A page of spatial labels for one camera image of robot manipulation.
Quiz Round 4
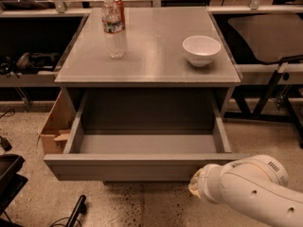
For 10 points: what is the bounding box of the red soda can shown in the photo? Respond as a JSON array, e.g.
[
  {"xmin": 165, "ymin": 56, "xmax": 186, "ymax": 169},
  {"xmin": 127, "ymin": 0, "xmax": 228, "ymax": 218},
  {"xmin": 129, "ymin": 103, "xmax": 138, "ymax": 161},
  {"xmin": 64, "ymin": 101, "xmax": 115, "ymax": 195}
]
[{"xmin": 114, "ymin": 0, "xmax": 125, "ymax": 28}]

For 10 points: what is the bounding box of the black folding table frame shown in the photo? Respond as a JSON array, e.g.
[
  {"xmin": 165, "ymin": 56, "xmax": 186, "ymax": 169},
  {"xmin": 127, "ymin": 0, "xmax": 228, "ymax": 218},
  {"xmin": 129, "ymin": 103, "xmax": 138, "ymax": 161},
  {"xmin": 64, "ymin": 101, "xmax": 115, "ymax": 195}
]
[{"xmin": 224, "ymin": 55, "xmax": 303, "ymax": 148}]

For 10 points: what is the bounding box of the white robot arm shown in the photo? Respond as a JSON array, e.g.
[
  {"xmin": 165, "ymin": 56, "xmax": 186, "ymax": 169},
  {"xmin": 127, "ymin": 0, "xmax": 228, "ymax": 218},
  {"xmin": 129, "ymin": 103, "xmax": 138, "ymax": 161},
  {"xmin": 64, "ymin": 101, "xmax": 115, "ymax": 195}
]
[{"xmin": 188, "ymin": 155, "xmax": 303, "ymax": 227}]

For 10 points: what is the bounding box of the grey drawer cabinet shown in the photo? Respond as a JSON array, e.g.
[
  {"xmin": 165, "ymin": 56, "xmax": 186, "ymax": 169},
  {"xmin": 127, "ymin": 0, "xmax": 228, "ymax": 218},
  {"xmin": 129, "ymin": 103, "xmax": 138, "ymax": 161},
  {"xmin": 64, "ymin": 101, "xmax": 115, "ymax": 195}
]
[{"xmin": 56, "ymin": 8, "xmax": 241, "ymax": 134}]

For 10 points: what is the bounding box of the brown cardboard box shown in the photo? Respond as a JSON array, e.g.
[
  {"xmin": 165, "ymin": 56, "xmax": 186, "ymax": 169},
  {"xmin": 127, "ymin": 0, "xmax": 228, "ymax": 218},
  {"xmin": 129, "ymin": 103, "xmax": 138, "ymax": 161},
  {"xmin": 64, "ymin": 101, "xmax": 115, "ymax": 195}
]
[{"xmin": 40, "ymin": 93, "xmax": 75, "ymax": 154}]

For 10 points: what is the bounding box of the clear plastic water bottle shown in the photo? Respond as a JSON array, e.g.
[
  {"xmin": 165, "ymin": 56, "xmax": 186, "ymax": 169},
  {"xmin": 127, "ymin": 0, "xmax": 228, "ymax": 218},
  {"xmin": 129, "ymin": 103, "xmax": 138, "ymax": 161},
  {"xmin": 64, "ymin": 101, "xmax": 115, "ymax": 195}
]
[{"xmin": 101, "ymin": 0, "xmax": 125, "ymax": 59}]

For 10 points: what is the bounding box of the grey top drawer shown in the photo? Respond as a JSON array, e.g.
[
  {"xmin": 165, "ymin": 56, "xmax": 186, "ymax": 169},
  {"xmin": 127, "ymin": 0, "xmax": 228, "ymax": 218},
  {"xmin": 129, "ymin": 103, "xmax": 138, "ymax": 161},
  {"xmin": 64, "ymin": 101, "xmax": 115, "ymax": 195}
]
[{"xmin": 45, "ymin": 88, "xmax": 238, "ymax": 182}]

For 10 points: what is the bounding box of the black chair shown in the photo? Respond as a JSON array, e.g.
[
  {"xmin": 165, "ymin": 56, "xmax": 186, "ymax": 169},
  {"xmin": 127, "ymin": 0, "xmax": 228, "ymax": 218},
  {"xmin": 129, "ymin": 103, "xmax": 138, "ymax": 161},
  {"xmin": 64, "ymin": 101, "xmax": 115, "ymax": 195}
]
[{"xmin": 0, "ymin": 154, "xmax": 27, "ymax": 215}]

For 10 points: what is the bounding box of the black gear on shelf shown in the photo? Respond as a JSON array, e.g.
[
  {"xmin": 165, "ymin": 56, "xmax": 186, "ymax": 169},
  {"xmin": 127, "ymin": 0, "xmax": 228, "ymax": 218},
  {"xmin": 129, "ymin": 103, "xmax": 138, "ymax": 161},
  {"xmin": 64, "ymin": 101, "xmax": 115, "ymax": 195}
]
[{"xmin": 0, "ymin": 52, "xmax": 61, "ymax": 76}]

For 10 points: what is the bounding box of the black floor stand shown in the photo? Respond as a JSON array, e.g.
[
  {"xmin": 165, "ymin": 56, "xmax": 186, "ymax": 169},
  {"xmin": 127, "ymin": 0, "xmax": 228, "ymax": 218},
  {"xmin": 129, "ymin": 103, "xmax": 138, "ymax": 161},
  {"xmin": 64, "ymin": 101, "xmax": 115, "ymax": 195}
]
[{"xmin": 49, "ymin": 194, "xmax": 88, "ymax": 227}]

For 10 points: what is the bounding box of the white ceramic bowl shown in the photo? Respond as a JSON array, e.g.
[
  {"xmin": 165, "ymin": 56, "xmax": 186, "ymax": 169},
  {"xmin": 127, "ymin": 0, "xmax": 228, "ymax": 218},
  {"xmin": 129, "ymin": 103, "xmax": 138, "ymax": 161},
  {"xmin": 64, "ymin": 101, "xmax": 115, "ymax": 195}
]
[{"xmin": 183, "ymin": 35, "xmax": 222, "ymax": 67}]

